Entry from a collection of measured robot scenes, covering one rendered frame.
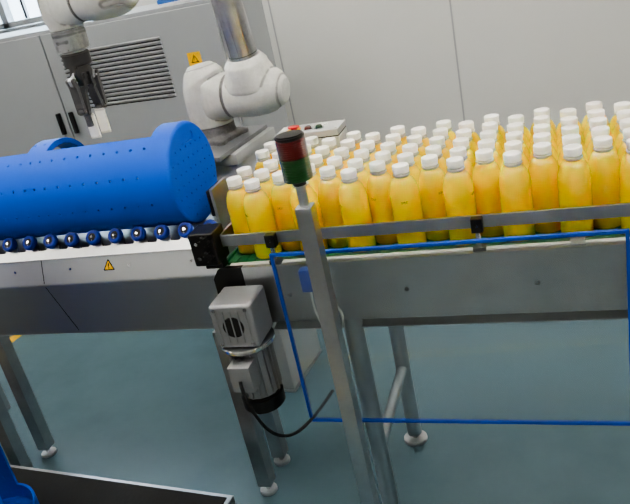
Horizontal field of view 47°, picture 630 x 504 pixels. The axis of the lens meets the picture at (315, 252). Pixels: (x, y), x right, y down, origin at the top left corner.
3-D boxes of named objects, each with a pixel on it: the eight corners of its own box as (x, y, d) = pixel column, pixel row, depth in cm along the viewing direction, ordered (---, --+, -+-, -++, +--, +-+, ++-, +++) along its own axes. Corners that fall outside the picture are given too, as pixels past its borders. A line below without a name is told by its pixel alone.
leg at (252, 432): (264, 483, 242) (217, 323, 217) (280, 484, 240) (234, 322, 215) (258, 496, 237) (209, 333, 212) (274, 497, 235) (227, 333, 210)
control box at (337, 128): (290, 157, 228) (283, 126, 224) (351, 150, 222) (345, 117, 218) (280, 168, 220) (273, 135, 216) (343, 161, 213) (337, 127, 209)
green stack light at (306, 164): (289, 175, 157) (284, 153, 155) (316, 172, 155) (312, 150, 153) (280, 185, 151) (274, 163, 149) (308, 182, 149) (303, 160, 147)
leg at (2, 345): (47, 448, 286) (-12, 311, 261) (60, 448, 284) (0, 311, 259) (39, 458, 281) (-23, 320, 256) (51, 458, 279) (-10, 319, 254)
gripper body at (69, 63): (71, 50, 199) (82, 83, 203) (53, 56, 192) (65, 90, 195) (94, 45, 196) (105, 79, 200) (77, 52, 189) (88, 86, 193)
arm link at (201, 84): (205, 118, 272) (191, 60, 264) (247, 115, 265) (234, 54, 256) (182, 131, 259) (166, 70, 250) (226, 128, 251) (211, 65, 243)
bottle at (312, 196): (299, 248, 186) (284, 181, 178) (326, 242, 186) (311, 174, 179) (303, 259, 179) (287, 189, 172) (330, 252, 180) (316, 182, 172)
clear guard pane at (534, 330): (313, 417, 193) (273, 256, 174) (631, 421, 168) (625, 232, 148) (312, 418, 193) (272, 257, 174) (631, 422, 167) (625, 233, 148)
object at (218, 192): (228, 217, 210) (217, 177, 205) (236, 217, 209) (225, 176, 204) (215, 231, 202) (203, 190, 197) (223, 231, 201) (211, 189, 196)
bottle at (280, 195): (289, 240, 192) (274, 174, 185) (313, 240, 189) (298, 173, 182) (278, 252, 186) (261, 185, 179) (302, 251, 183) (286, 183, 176)
